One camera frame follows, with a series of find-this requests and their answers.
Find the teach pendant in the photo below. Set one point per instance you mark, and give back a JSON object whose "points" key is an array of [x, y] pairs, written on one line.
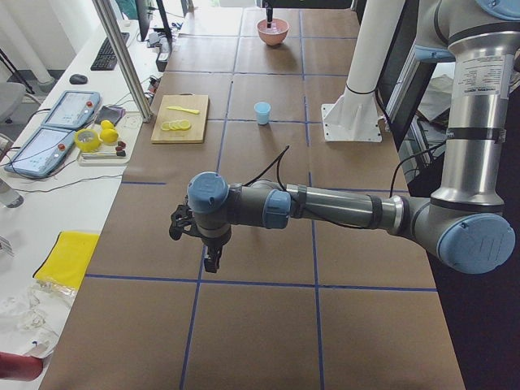
{"points": [[42, 152], [73, 109]]}

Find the black computer mouse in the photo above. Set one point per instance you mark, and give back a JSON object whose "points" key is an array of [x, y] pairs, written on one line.
{"points": [[78, 79]]}

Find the clear plastic bag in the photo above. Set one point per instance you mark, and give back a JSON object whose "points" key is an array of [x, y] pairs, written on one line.
{"points": [[33, 320]]}

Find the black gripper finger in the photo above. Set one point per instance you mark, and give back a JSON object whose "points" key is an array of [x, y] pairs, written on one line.
{"points": [[269, 13]]}

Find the red object at edge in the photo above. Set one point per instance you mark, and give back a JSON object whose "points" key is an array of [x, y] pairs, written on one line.
{"points": [[18, 367]]}

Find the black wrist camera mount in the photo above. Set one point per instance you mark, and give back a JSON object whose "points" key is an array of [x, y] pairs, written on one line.
{"points": [[183, 223]]}

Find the dark purple pouch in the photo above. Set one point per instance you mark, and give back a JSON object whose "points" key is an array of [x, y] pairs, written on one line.
{"points": [[111, 113]]}

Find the yellow cloth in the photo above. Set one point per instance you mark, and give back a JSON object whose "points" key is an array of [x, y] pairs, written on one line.
{"points": [[68, 260]]}

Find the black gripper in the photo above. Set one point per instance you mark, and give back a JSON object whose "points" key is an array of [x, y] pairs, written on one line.
{"points": [[213, 244]]}

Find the bamboo cutting board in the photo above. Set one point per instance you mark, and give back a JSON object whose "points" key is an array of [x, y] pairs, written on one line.
{"points": [[194, 135]]}

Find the upper teach pendant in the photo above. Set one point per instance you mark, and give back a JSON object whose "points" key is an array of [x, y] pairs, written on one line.
{"points": [[73, 109]]}

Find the light blue plastic cup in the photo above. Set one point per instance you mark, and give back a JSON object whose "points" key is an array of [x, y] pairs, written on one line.
{"points": [[262, 112]]}

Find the white tray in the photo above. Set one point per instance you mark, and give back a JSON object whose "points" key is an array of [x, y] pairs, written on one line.
{"points": [[119, 152]]}

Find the yellow tape roll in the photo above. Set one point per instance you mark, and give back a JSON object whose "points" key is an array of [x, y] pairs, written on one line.
{"points": [[87, 140]]}

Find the black keyboard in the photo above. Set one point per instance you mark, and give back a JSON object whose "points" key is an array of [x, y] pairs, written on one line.
{"points": [[105, 59]]}

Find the lower teach pendant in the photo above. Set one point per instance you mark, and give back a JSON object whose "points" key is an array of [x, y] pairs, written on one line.
{"points": [[42, 152]]}

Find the aluminium frame post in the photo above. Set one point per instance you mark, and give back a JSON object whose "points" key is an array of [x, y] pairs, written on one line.
{"points": [[111, 27]]}

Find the yellow plastic knife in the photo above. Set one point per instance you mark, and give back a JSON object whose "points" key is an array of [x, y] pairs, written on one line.
{"points": [[183, 109]]}

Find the pink bowl with ice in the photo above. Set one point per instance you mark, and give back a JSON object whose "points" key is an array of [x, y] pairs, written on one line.
{"points": [[275, 34]]}

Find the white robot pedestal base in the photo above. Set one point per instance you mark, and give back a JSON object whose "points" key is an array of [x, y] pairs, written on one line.
{"points": [[354, 116]]}

